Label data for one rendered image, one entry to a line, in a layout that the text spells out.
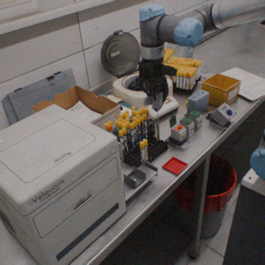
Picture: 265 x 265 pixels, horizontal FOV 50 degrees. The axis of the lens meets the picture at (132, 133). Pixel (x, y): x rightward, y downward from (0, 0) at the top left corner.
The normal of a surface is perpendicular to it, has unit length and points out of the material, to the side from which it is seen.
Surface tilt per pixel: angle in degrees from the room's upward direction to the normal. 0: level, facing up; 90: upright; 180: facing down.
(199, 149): 0
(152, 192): 0
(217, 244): 0
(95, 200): 90
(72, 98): 88
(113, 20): 90
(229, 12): 86
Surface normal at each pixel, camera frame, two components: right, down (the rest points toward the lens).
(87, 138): -0.07, -0.80
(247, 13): -0.52, 0.75
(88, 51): 0.73, 0.36
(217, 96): -0.72, 0.44
